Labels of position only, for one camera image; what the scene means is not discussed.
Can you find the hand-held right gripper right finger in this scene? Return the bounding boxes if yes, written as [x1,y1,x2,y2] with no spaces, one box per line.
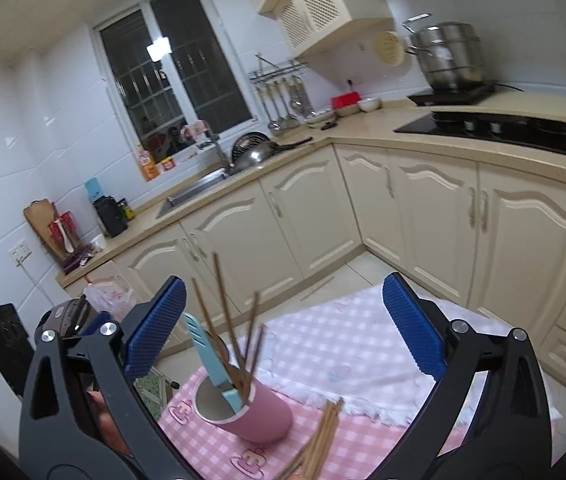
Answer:
[370,272,554,480]

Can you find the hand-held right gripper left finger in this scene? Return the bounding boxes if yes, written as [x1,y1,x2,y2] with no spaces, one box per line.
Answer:
[19,275,201,480]

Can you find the wooden chopstick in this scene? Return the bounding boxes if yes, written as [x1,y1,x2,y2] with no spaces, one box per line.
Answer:
[213,252,242,366]
[240,290,263,386]
[191,277,234,366]
[243,324,269,401]

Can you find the light blue sheathed knife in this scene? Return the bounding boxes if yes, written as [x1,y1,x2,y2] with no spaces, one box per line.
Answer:
[183,312,246,414]

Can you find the pink cylindrical utensil cup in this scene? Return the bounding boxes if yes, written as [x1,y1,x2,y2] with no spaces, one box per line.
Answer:
[192,371,294,445]

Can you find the person's left hand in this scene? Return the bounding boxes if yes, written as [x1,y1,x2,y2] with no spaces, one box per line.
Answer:
[87,389,131,457]

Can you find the white plastic bag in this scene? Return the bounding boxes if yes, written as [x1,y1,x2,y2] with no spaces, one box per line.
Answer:
[83,275,139,324]

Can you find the white checkered fringed towel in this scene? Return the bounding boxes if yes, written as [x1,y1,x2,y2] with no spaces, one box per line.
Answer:
[250,282,562,429]

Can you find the metal storage rack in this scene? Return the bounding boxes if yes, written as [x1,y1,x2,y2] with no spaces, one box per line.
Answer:
[134,364,180,422]

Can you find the silver black rice cooker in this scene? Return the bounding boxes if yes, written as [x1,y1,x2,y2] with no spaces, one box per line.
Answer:
[35,297,116,352]

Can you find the purple cloth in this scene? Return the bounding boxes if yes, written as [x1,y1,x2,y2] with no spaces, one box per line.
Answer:
[63,250,96,276]

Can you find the row of cream cabinet doors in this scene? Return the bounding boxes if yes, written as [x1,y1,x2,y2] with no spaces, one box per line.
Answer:
[113,142,566,362]

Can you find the pink checkered tablecloth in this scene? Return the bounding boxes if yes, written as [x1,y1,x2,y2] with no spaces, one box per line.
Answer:
[155,369,431,480]

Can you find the black kettle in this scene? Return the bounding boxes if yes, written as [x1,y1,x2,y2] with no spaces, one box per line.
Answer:
[93,195,130,239]

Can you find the red utensil holder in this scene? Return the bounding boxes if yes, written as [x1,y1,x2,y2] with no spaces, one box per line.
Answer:
[48,211,79,256]

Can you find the steel kitchen sink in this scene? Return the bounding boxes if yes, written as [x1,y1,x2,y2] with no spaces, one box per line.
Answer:
[155,169,229,220]

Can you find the light blue box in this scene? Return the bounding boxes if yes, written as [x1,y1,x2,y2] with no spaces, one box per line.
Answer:
[84,177,104,206]

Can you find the wooden cutting board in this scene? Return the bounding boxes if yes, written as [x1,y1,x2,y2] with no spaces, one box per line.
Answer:
[24,200,72,269]

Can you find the yellow seasoning package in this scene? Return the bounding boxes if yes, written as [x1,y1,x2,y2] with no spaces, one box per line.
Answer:
[137,144,158,181]

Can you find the steel kitchen faucet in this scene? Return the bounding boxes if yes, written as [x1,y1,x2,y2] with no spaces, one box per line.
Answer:
[198,127,229,171]

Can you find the steel wok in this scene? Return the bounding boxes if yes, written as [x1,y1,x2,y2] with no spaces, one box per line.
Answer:
[230,137,314,172]

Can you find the pink cloth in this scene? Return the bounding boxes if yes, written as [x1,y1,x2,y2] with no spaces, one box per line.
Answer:
[180,121,212,139]

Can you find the beige kitchen countertop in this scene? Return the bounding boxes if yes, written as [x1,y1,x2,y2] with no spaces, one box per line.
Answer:
[60,97,566,289]

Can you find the steel colander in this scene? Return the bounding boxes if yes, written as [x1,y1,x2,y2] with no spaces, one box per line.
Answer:
[230,131,272,153]

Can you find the black glass gas hob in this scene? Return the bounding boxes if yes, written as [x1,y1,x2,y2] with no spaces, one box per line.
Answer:
[394,110,566,163]

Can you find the stack of plates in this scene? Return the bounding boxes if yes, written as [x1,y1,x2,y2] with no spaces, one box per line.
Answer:
[305,112,339,129]

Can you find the black induction cooker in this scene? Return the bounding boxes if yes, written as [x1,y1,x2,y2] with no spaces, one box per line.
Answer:
[407,82,497,108]

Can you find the hanging steel cooking utensil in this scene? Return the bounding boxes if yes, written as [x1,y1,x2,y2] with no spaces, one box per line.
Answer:
[270,81,292,130]
[288,76,314,119]
[279,80,300,129]
[260,82,284,134]

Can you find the red container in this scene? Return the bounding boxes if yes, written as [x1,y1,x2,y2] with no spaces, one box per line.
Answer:
[331,92,363,110]

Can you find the beige cutting board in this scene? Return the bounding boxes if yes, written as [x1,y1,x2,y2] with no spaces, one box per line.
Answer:
[430,91,566,124]

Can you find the barred kitchen window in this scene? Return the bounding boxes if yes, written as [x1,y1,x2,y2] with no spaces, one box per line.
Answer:
[92,0,259,154]

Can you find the steel steamer pot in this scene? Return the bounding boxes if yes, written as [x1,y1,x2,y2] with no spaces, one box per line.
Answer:
[402,12,497,92]

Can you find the round yellow steamer mat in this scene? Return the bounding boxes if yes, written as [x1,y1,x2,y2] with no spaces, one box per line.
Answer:
[374,31,407,67]

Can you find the metal tongs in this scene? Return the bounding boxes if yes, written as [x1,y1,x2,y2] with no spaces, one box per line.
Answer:
[255,53,284,76]

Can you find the white power cable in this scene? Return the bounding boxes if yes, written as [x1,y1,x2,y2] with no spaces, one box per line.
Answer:
[17,259,66,322]

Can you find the white wall socket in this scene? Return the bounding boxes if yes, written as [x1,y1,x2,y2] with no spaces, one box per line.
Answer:
[8,242,34,266]

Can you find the wall mounted utensil rack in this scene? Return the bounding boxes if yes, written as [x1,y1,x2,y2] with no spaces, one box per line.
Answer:
[248,55,312,84]

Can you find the cream lattice door wall cabinet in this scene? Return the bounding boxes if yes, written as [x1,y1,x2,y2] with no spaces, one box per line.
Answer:
[258,0,397,59]

